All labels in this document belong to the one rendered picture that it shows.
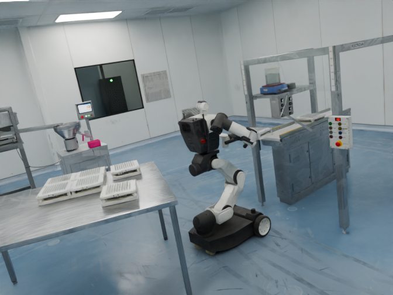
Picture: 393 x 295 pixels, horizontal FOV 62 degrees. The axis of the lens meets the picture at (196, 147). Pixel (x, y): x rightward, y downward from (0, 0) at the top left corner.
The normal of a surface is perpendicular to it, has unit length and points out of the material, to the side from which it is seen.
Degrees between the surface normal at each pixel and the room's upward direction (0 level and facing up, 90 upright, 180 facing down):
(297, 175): 90
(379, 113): 90
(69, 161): 90
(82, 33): 90
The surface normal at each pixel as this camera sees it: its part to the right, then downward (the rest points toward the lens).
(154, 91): 0.52, 0.12
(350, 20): -0.84, 0.26
